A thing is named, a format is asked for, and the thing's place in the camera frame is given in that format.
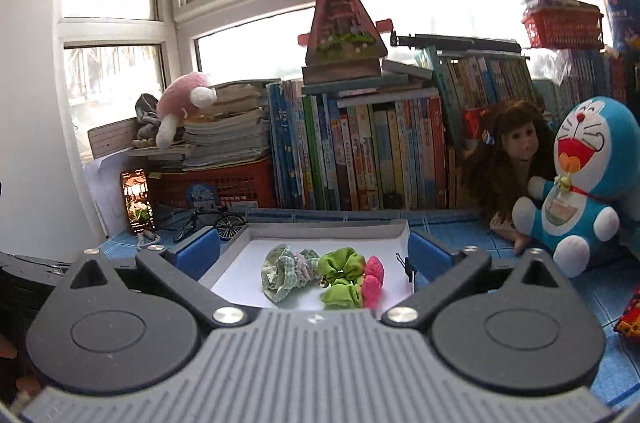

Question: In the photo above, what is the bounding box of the pink scrunchie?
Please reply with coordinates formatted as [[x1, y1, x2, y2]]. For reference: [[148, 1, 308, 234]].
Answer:
[[360, 256, 385, 309]]

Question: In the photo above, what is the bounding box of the lime green scrunchie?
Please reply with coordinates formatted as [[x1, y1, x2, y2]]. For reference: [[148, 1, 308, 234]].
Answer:
[[317, 247, 366, 309]]

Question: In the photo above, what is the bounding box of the pale green patterned scrunchie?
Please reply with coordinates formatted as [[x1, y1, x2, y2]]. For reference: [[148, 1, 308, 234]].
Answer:
[[260, 243, 320, 304]]

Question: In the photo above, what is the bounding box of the black binder clip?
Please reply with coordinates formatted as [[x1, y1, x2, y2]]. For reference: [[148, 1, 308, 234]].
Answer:
[[395, 253, 416, 283]]

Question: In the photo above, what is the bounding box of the miniature black bicycle model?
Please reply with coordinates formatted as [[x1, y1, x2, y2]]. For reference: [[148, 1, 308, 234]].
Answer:
[[174, 206, 247, 243]]

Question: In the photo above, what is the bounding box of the white shallow cardboard tray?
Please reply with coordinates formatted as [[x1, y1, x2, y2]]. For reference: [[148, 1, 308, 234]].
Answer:
[[200, 221, 414, 316]]

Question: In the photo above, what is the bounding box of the red plastic basket under books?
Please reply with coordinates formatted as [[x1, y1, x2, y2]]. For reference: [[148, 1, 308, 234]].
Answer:
[[148, 157, 277, 208]]

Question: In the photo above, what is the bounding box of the smartphone with lit screen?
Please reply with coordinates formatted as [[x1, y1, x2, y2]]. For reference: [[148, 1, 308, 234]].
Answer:
[[120, 169, 155, 233]]

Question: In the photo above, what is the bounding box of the row of upright books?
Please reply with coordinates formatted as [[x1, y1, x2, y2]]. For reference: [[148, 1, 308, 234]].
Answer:
[[267, 48, 638, 211]]

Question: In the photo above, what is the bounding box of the stack of flat books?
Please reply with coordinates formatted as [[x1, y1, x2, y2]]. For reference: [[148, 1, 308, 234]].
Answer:
[[128, 80, 271, 171]]

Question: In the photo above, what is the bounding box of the brown haired doll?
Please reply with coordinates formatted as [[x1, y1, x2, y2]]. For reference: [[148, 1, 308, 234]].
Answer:
[[462, 100, 555, 254]]

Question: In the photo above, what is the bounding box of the grey elephant plush toy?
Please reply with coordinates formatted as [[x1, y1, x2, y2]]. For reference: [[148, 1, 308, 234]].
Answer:
[[131, 93, 160, 148]]

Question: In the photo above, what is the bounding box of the pink mushroom plush toy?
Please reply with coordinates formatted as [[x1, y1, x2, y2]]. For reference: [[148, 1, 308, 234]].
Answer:
[[155, 72, 217, 149]]

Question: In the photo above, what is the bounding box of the blue Doraemon plush toy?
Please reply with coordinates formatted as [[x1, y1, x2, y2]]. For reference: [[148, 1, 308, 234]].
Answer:
[[512, 96, 639, 278]]

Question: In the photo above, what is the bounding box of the red patterned cloth bag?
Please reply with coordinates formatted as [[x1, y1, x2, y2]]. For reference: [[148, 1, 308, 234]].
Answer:
[[614, 287, 640, 342]]

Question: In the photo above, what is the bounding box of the black tripod on books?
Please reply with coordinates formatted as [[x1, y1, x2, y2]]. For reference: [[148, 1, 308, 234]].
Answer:
[[390, 30, 522, 54]]

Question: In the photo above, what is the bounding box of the blue checked cloth mat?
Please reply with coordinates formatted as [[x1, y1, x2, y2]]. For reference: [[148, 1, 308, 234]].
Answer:
[[102, 209, 639, 422]]

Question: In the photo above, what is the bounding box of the red triangular house tin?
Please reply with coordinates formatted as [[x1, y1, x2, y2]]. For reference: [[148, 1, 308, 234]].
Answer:
[[297, 0, 393, 85]]

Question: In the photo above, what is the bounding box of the small red basket on books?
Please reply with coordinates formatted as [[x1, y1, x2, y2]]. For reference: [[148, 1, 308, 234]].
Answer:
[[522, 0, 603, 50]]

